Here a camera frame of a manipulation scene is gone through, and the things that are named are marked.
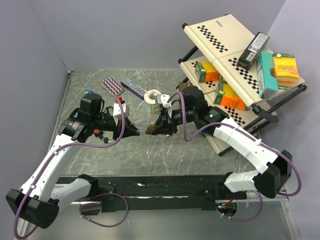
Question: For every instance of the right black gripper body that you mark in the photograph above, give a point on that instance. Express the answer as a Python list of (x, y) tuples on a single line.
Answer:
[(176, 118)]

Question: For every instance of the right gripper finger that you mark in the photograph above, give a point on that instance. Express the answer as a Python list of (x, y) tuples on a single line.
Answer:
[(162, 123), (171, 130)]

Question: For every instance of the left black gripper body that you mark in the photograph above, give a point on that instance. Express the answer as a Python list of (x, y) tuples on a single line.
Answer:
[(117, 129)]

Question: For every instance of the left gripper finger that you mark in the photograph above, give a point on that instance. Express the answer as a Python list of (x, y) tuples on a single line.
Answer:
[(130, 126), (130, 133)]

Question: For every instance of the long shackle brass padlock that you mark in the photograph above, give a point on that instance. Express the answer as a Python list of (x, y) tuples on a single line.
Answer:
[(147, 128)]

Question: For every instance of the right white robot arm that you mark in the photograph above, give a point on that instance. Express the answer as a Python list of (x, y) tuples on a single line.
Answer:
[(272, 168)]

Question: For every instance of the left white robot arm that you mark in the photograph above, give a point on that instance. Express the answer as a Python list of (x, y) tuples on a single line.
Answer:
[(36, 201)]

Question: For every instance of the purple toothpaste box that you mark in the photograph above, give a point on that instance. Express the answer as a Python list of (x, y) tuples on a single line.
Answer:
[(133, 87)]

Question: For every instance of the pink striped oval sponge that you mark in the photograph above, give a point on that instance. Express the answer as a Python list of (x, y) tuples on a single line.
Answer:
[(112, 87)]

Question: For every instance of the blue rectangular box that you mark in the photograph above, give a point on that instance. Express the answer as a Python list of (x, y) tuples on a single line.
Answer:
[(87, 92)]

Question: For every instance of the lower orange green box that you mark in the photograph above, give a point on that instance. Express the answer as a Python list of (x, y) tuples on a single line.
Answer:
[(227, 97)]

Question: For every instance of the orange green box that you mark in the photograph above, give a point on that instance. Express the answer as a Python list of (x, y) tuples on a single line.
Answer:
[(227, 97), (206, 72)]

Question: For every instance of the upper orange green box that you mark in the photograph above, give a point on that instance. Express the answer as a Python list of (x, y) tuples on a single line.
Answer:
[(206, 72)]

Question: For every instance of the beige checkered shelf rack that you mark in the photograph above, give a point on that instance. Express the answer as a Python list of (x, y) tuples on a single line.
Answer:
[(221, 41)]

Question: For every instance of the black rectangular box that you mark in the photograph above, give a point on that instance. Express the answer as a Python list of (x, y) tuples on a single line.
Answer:
[(252, 51)]

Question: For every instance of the teal box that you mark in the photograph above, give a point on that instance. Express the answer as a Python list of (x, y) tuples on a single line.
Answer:
[(267, 82)]

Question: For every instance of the orange sponge pack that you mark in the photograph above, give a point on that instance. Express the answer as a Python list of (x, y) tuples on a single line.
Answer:
[(285, 70)]

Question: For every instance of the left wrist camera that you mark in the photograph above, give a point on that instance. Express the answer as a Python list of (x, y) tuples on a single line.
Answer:
[(117, 114)]

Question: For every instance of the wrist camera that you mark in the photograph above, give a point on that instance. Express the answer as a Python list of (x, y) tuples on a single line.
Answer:
[(163, 100), (117, 114)]

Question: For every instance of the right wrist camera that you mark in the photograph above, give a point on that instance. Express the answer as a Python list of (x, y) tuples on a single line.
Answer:
[(163, 100)]

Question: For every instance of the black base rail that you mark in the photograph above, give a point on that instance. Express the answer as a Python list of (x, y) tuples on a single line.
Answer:
[(162, 192)]

